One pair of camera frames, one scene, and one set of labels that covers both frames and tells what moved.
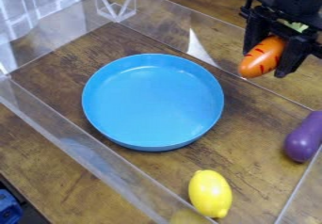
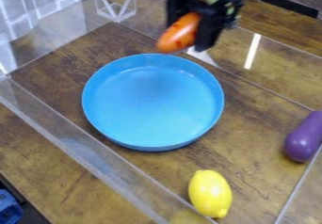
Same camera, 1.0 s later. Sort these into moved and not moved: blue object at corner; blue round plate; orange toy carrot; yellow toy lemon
Moved: orange toy carrot
Not moved: blue round plate; yellow toy lemon; blue object at corner
